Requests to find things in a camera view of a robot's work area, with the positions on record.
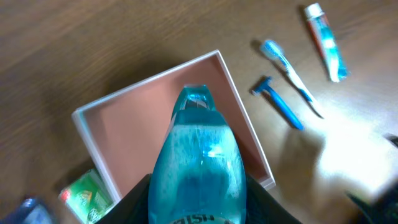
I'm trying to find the white box pink inside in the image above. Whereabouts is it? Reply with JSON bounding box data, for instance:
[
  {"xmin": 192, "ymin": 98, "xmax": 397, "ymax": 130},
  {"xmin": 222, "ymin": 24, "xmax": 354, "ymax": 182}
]
[{"xmin": 72, "ymin": 50, "xmax": 275, "ymax": 202}]

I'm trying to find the clear pump soap bottle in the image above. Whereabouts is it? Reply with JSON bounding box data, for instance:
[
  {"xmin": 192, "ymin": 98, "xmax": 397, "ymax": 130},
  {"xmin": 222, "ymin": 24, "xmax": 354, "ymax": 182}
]
[{"xmin": 1, "ymin": 197, "xmax": 57, "ymax": 224}]

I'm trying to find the green Dettol soap box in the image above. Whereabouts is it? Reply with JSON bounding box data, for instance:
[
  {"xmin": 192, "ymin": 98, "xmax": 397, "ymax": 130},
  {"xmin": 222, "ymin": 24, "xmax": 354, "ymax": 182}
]
[{"xmin": 58, "ymin": 169, "xmax": 114, "ymax": 224}]

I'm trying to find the blue Listerine mouthwash bottle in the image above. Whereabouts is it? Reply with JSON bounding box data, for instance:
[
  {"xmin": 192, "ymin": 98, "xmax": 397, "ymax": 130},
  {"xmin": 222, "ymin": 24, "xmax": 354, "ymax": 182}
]
[{"xmin": 148, "ymin": 85, "xmax": 247, "ymax": 223}]

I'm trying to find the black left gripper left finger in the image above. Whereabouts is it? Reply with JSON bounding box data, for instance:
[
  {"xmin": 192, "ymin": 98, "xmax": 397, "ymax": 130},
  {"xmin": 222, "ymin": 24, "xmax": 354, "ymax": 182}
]
[{"xmin": 96, "ymin": 174, "xmax": 152, "ymax": 224}]

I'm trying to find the blue disposable razor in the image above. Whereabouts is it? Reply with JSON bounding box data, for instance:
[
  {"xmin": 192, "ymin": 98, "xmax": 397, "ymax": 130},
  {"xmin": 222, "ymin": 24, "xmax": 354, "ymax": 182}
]
[{"xmin": 251, "ymin": 76, "xmax": 304, "ymax": 130}]

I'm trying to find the blue white toothbrush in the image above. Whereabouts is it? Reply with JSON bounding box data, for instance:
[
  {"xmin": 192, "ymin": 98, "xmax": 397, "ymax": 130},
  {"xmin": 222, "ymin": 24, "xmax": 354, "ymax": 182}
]
[{"xmin": 260, "ymin": 39, "xmax": 326, "ymax": 119}]

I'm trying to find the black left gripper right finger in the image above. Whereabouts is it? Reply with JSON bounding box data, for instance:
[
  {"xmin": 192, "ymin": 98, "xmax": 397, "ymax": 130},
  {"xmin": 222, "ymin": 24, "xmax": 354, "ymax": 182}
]
[{"xmin": 245, "ymin": 174, "xmax": 301, "ymax": 224}]

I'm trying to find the green white toothpaste tube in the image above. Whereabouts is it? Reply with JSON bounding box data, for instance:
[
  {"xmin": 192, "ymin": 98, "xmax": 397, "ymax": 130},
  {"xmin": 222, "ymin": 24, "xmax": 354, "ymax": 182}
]
[{"xmin": 304, "ymin": 3, "xmax": 349, "ymax": 83}]

